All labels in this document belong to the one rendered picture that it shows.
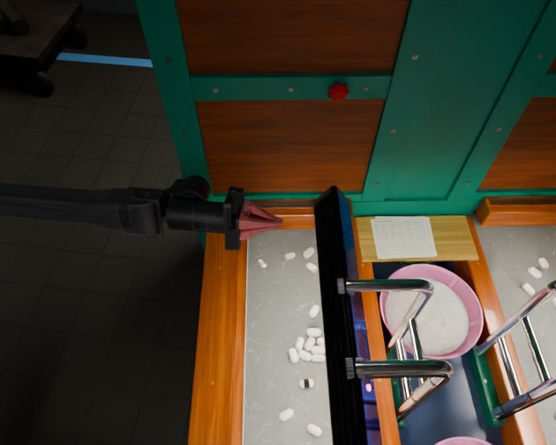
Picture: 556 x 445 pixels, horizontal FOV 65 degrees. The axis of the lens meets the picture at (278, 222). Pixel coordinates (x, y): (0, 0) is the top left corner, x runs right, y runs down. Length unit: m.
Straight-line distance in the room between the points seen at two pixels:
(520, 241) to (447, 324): 0.37
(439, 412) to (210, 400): 0.57
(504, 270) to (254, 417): 0.80
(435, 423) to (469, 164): 0.66
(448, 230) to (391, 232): 0.17
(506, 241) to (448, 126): 0.47
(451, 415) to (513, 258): 0.49
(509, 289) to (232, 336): 0.77
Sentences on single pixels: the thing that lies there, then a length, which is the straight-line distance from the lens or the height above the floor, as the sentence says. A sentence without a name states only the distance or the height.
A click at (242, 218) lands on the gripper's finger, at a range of 0.75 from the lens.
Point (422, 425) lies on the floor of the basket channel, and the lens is 1.24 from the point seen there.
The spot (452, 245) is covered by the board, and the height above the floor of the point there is 0.78.
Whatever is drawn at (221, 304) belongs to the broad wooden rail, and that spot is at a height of 0.76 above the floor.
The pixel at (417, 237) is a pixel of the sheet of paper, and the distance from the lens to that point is 1.33.
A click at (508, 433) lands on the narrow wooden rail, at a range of 1.26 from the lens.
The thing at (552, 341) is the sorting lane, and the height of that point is 0.74.
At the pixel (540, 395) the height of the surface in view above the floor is 0.93.
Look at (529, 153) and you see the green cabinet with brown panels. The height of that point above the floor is 1.02.
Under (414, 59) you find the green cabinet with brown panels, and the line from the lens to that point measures 0.97.
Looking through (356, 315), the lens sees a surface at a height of 1.10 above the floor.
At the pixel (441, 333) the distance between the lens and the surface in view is 1.26.
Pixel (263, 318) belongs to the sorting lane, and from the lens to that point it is 1.19.
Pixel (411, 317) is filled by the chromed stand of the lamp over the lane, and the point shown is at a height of 0.98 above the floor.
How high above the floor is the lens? 1.84
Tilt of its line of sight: 55 degrees down
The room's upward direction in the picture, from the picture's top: straight up
